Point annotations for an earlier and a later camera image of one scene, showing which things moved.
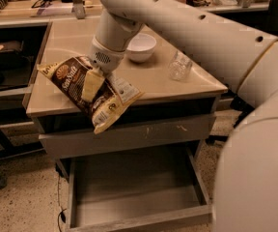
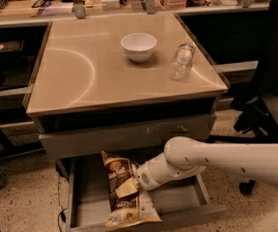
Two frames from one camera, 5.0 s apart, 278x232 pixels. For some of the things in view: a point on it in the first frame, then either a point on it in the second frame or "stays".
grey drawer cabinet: [142, 172] stays
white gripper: [105, 59] to [146, 175]
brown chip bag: [67, 73] to [132, 208]
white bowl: [141, 47] stays
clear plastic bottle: [179, 66] stays
